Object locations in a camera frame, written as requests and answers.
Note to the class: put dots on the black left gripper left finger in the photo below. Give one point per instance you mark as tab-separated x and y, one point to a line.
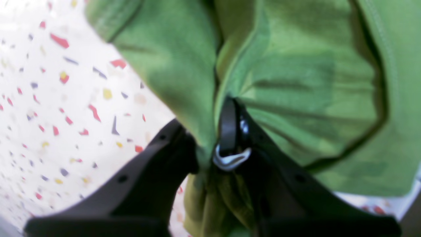
137	201

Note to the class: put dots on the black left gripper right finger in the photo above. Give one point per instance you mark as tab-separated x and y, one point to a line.
287	200

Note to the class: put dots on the green t-shirt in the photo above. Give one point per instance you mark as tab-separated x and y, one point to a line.
334	83

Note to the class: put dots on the terrazzo pattern table cloth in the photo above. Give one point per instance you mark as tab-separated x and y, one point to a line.
74	112

